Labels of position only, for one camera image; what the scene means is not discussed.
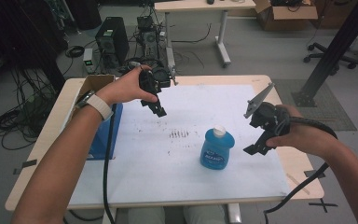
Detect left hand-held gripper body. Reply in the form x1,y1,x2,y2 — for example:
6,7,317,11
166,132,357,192
138,65,179,96

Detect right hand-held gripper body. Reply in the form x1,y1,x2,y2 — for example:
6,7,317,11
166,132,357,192
243,82,292,140

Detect blue plastic bottle white cap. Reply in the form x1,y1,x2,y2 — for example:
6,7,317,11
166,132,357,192
200,124,236,171

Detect blue cardboard box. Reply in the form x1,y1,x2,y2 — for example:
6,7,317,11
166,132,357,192
63,74,125,161

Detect person's left hand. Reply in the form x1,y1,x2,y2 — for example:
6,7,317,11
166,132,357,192
96,64,159,107

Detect person's right hand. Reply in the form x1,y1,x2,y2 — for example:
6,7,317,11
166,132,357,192
265,104,340,161

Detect small open computer case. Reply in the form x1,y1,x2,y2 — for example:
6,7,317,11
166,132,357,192
136,15,161,63

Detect black computer tower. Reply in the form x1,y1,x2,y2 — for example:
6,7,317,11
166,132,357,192
94,16,131,68

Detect grey tape piece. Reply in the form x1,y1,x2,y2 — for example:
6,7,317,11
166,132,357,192
303,169,327,180

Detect grey floor mat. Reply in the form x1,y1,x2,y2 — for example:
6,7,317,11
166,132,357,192
271,78,358,132

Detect grey power supply box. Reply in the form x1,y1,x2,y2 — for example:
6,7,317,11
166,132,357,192
82,47,96,75

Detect white table sheet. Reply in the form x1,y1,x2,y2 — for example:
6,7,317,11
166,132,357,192
68,83,292,207

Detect white table leg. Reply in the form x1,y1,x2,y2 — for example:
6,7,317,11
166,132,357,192
227,203,243,224

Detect black office chair base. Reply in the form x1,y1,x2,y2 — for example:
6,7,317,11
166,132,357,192
302,41,358,77

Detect black tape cross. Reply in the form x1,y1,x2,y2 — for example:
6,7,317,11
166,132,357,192
308,198,339,215

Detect light wooden desk white legs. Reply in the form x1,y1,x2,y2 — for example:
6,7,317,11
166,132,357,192
153,0,257,70

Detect brown cardboard box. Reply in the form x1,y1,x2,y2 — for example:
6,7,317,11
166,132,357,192
254,0,319,32

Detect black tape strip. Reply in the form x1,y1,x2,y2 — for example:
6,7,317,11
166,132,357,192
12,159,38,175

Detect wristwatch with white strap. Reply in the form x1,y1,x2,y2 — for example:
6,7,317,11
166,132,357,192
75,90,115,122

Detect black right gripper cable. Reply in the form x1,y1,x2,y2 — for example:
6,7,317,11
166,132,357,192
262,115,339,224

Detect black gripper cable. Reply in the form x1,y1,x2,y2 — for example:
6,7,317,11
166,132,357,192
262,115,339,224
102,104,118,224

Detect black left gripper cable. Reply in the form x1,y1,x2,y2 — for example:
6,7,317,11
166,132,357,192
102,104,118,224

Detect coiled black cable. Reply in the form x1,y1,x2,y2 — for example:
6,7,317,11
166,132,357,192
64,45,86,59

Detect black metal stand post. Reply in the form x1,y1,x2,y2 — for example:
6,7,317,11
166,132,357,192
291,0,358,108

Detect black floor cable bundle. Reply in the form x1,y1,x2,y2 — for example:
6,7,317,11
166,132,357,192
0,66,59,152

